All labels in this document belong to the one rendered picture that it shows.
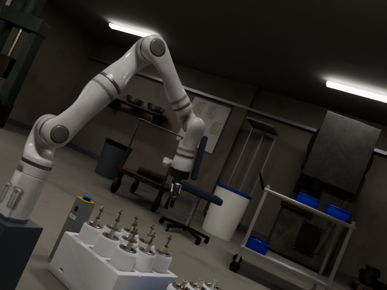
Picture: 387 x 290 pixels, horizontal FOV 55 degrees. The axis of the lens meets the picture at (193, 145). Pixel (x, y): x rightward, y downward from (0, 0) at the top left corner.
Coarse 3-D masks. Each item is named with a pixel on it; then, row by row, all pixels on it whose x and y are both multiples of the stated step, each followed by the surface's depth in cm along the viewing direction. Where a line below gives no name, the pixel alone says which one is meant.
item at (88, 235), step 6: (84, 228) 161; (90, 228) 160; (96, 228) 161; (78, 234) 163; (84, 234) 160; (90, 234) 160; (96, 234) 161; (84, 240) 159; (90, 240) 160; (96, 240) 161
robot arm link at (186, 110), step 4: (188, 104) 132; (180, 108) 131; (184, 108) 131; (188, 108) 132; (176, 112) 133; (180, 112) 132; (184, 112) 132; (188, 112) 137; (192, 112) 139; (180, 116) 136; (184, 116) 137; (188, 116) 138; (192, 116) 136; (180, 120) 138; (184, 120) 137; (180, 124) 139; (184, 124) 136; (184, 128) 137
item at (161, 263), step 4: (156, 252) 166; (156, 256) 164; (160, 256) 164; (164, 256) 165; (156, 260) 164; (160, 260) 164; (164, 260) 164; (168, 260) 165; (156, 264) 163; (160, 264) 163; (164, 264) 164; (168, 264) 166; (152, 268) 164; (156, 268) 163; (160, 268) 164; (164, 268) 164; (156, 272) 163; (160, 272) 164; (164, 272) 165
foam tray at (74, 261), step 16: (64, 240) 161; (64, 256) 158; (80, 256) 153; (96, 256) 148; (64, 272) 155; (80, 272) 150; (96, 272) 145; (112, 272) 141; (128, 272) 146; (80, 288) 147; (96, 288) 143; (112, 288) 138; (128, 288) 145; (144, 288) 153; (160, 288) 161
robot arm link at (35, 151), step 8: (40, 120) 110; (32, 128) 111; (32, 136) 111; (32, 144) 111; (40, 144) 112; (24, 152) 109; (32, 152) 108; (40, 152) 110; (48, 152) 113; (24, 160) 107; (32, 160) 107; (40, 160) 108; (48, 160) 110; (40, 168) 108; (48, 168) 110
